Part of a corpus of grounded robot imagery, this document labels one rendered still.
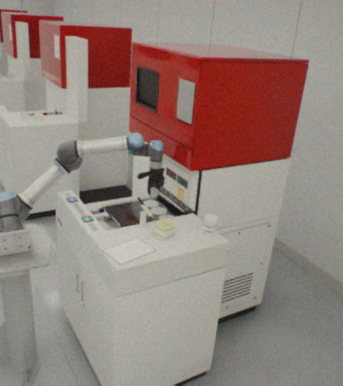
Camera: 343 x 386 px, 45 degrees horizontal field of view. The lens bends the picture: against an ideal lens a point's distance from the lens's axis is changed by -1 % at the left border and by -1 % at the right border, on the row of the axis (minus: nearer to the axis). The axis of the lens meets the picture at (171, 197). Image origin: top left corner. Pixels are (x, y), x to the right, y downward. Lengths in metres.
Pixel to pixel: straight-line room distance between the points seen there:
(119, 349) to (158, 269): 0.45
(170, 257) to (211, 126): 0.73
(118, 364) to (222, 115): 1.37
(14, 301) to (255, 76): 1.77
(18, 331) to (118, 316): 0.76
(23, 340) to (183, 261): 1.10
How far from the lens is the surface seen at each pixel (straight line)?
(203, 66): 2.11
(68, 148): 2.27
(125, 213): 2.45
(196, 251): 2.01
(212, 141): 2.25
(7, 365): 2.82
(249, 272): 2.93
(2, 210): 2.27
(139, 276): 1.91
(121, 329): 2.06
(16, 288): 2.38
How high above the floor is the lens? 2.01
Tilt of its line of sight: 24 degrees down
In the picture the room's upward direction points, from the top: 5 degrees clockwise
